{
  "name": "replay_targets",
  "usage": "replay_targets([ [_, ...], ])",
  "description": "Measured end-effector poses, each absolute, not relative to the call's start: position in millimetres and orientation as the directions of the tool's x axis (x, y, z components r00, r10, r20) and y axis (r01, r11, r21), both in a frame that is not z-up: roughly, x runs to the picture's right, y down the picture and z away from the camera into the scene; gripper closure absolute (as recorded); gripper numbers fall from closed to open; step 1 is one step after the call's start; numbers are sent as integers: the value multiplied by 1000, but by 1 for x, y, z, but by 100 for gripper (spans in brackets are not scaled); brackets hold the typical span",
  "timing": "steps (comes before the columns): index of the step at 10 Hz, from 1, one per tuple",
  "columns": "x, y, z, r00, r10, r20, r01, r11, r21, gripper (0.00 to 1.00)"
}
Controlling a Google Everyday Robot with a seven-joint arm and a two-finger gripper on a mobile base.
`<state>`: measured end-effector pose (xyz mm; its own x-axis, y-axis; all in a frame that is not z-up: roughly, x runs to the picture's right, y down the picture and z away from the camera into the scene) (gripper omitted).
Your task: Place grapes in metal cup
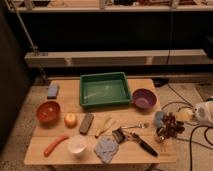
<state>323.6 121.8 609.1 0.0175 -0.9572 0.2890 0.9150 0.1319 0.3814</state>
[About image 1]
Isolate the wooden spatula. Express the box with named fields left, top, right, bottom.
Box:
left=95, top=115, right=113, bottom=138

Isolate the white cup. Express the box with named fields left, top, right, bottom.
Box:
left=68, top=137, right=87, bottom=156

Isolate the blue-grey cloth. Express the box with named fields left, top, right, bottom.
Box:
left=94, top=137, right=119, bottom=164

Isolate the metal shelf frame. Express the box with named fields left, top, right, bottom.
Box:
left=6, top=0, right=213, bottom=83

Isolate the purple bowl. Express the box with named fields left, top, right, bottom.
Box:
left=132, top=88, right=157, bottom=109

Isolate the metal spoon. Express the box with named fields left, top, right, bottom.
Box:
left=121, top=123, right=149, bottom=129

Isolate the black cable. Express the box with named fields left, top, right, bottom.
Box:
left=161, top=0, right=213, bottom=171

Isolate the dark red grapes bunch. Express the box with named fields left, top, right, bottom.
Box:
left=163, top=113, right=185, bottom=138

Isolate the yellow apple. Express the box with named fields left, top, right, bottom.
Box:
left=64, top=113, right=77, bottom=128

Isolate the orange carrot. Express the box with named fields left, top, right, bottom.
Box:
left=43, top=135, right=68, bottom=157

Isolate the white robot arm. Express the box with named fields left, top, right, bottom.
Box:
left=154, top=101, right=213, bottom=127

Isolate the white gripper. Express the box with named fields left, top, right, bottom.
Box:
left=154, top=108, right=194, bottom=127

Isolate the black handled peeler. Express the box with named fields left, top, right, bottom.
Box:
left=112, top=128, right=158, bottom=157

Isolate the blue sponge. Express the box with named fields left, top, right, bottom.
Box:
left=47, top=84, right=59, bottom=99

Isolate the red-orange bowl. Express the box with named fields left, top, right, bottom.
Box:
left=36, top=101, right=60, bottom=124

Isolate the green plastic tray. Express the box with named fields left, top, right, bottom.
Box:
left=79, top=72, right=131, bottom=108

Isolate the grey sponge block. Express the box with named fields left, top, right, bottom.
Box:
left=79, top=113, right=94, bottom=134

